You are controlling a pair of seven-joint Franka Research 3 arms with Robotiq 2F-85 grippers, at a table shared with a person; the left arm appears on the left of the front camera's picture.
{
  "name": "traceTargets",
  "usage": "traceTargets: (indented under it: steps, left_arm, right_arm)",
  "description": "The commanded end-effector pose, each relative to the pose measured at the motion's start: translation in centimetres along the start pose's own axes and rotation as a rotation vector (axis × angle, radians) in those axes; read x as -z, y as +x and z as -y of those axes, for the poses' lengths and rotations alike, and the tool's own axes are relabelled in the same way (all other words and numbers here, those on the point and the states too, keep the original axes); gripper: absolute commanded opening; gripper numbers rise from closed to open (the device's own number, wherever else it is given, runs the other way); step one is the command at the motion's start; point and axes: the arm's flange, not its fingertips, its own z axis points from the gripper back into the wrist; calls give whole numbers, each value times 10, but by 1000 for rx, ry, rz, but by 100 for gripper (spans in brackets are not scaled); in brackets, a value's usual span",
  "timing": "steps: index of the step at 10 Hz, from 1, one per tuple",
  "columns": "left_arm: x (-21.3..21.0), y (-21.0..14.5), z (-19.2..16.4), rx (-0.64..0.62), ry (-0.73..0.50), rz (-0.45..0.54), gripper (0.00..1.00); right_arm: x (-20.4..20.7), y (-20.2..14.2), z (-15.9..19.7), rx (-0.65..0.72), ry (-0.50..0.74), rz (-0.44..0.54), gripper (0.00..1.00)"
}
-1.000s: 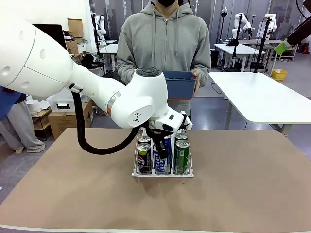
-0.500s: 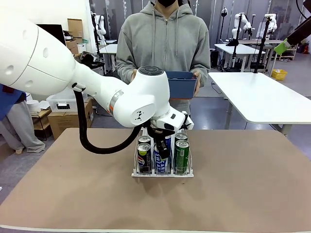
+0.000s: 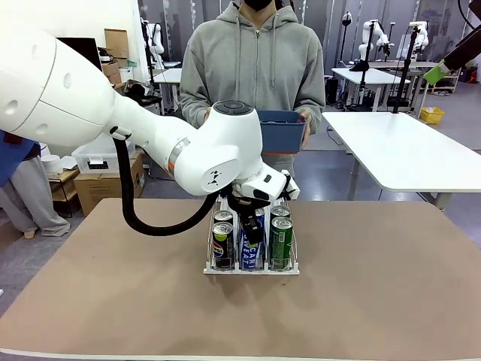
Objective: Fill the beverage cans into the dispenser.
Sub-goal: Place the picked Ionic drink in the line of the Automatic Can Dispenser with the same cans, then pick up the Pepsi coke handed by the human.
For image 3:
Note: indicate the person in maroon top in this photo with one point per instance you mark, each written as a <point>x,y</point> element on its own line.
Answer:
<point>26,195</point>

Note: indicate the black Pepsi can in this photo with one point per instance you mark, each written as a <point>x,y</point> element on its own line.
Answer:
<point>223,248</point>
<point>223,215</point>

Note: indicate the black grey headset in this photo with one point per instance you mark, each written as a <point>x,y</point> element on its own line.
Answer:
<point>135,88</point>

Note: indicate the black tripod stand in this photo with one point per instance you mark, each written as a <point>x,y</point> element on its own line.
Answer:
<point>406,69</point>

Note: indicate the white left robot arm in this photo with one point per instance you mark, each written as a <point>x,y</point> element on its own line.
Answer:
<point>75,94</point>

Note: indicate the blue plastic bin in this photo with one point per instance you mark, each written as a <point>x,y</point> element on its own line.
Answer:
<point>282,135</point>

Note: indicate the blue Pocari Sweat can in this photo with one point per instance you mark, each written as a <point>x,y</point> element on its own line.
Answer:
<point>251,257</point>

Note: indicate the small cardboard box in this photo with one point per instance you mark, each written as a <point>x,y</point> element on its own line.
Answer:
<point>112,71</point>

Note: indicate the red container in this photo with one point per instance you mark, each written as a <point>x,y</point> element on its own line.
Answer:
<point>471,75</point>

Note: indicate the clear plastic storage box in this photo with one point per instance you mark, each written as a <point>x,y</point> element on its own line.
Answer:
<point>90,158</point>

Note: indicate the person in grey hoodie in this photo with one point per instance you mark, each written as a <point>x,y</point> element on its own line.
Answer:
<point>255,56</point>

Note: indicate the small wooden metal rack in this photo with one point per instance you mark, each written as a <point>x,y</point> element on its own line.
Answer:
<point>69,175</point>

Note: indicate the person's right hand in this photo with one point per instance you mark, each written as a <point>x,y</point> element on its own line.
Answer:
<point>207,114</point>

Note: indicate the person's right forearm grey sleeve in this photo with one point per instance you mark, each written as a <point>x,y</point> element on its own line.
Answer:
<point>191,111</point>

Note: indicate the small white robot arm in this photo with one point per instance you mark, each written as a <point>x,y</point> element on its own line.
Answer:
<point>422,37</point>
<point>381,37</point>
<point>159,47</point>

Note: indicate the person's left forearm grey sleeve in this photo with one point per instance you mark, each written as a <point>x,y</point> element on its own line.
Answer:
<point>316,113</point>

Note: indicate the white paper roll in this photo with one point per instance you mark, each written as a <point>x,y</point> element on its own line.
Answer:
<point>52,165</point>

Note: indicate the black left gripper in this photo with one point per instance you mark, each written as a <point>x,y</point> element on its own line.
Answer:
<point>248,203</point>

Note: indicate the long wooden-top workbench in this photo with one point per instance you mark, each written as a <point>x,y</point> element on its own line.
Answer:
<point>391,64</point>

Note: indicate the black light stand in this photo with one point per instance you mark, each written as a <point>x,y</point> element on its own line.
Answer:
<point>347,18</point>

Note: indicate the thin black pole stand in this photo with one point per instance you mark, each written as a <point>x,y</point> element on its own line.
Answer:
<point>364,75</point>

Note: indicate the large white table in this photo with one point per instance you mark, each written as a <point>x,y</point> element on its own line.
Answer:
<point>406,158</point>

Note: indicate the black computer monitor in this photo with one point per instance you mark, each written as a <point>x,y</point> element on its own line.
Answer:
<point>84,49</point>

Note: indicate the tall open cardboard box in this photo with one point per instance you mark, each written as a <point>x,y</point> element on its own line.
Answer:
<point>116,43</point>

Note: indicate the yellow plastic crate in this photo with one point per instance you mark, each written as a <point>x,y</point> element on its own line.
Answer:
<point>432,116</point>

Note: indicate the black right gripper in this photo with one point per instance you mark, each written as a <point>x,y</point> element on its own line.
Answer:
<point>473,47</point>

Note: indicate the small white box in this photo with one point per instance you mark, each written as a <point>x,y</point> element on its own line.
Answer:
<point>127,74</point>

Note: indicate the large cardboard box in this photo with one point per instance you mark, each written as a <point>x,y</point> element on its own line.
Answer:
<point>101,192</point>

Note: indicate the green beverage can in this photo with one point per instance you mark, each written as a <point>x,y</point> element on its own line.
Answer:
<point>280,211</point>
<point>281,244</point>

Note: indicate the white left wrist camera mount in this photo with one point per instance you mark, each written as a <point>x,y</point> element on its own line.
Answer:
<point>293,192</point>

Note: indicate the person's left hand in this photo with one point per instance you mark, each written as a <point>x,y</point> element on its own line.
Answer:
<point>307,128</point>

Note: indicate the white rectangular table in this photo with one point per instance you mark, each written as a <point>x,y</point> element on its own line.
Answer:
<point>169,75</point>
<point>376,77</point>

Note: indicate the black object on table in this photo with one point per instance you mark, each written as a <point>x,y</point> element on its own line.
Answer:
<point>360,67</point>

